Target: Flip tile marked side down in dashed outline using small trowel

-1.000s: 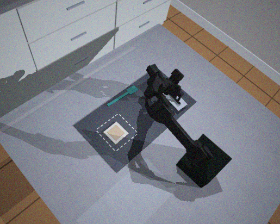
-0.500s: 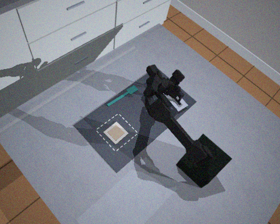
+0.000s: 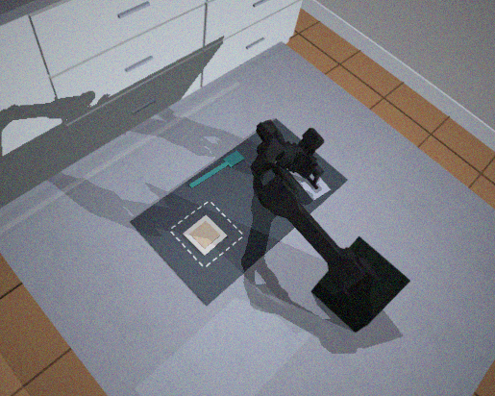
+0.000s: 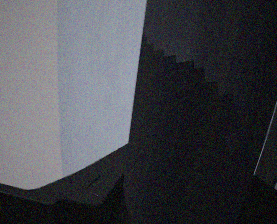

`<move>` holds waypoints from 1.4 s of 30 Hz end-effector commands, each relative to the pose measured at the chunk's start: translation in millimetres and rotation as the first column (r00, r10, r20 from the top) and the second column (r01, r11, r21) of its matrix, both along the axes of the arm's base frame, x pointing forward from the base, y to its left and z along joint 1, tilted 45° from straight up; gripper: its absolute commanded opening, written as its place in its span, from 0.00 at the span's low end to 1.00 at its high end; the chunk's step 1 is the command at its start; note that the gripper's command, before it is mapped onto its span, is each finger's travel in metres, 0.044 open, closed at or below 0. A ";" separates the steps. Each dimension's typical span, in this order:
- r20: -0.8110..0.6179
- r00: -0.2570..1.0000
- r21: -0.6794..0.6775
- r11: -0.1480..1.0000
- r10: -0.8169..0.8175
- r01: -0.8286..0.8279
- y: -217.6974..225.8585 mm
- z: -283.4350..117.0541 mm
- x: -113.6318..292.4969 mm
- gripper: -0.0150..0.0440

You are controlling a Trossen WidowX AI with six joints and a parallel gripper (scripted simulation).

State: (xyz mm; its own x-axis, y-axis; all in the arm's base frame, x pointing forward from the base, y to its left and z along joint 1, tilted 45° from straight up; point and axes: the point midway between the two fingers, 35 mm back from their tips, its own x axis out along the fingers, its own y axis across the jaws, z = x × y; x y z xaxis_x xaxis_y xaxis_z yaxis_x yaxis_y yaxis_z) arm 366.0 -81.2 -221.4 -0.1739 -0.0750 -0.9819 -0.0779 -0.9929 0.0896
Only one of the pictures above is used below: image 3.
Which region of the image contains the grey tile with dark square top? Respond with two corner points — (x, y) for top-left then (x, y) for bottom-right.
(183, 215), (227, 256)

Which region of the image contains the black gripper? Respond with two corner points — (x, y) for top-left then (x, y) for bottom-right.
(272, 128), (325, 177)

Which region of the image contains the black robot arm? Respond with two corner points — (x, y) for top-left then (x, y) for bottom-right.
(250, 119), (379, 296)

